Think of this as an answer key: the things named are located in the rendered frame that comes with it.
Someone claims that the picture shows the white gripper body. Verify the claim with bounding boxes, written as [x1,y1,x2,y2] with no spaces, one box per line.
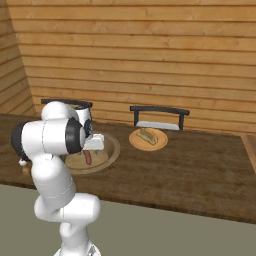
[82,132,106,152]

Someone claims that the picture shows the red-brown sausage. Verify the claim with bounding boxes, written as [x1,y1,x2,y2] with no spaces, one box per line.
[82,149,94,166]

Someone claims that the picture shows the tan hot dog bun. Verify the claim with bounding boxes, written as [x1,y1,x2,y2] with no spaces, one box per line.
[138,128,159,147]

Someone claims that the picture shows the orange round plate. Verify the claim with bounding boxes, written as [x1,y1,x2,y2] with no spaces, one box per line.
[128,127,169,152]

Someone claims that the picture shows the black chair with white seat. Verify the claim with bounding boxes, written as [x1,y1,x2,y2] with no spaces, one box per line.
[129,105,191,132]

